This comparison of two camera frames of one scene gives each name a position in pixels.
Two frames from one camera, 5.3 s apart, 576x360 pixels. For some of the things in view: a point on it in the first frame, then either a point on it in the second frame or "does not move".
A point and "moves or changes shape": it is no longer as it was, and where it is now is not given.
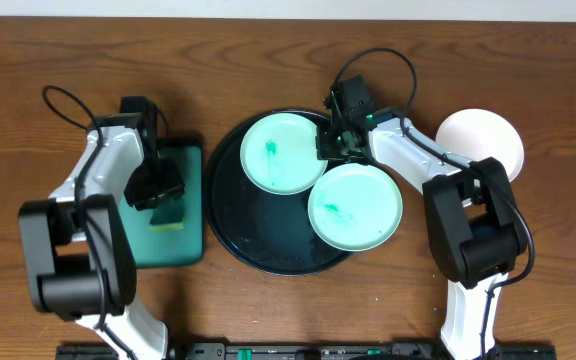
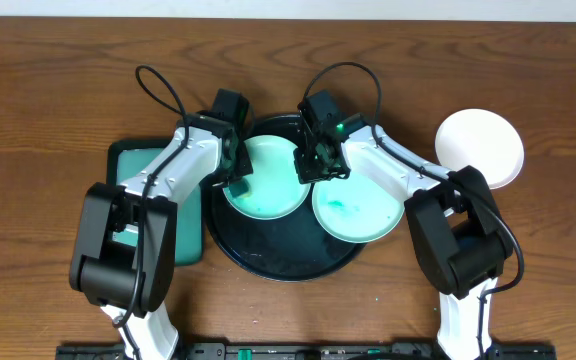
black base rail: [310, 351] does not move
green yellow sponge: [168, 215] moves or changes shape
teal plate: [279, 154] moves or changes shape
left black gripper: [156, 192] → [241, 163]
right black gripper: [332, 147] → [319, 167]
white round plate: [476, 134] does not move
